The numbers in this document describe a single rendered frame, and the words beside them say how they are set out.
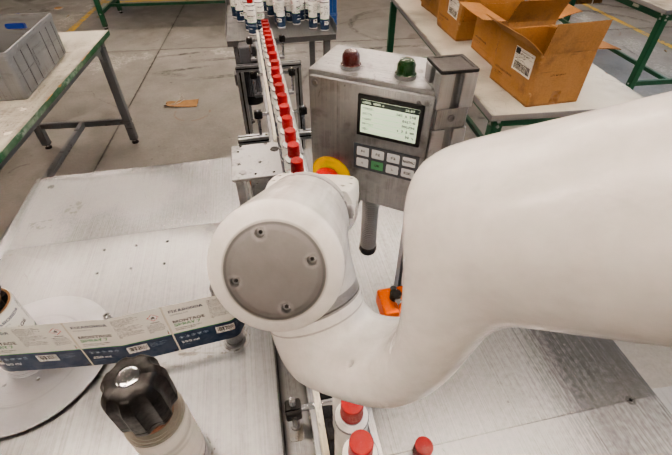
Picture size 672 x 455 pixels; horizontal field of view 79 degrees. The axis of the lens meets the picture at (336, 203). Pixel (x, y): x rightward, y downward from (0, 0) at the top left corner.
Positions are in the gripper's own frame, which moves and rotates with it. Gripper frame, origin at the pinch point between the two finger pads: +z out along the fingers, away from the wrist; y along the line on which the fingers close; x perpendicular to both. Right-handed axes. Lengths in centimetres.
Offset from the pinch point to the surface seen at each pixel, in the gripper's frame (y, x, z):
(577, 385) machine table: -53, 43, 26
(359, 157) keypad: -5.1, -4.5, 1.2
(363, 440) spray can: -7.1, 32.5, -6.2
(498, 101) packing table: -71, -23, 148
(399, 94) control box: -9.3, -12.3, -5.0
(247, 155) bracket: 20.4, -1.2, 39.9
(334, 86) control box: -1.6, -13.3, -2.3
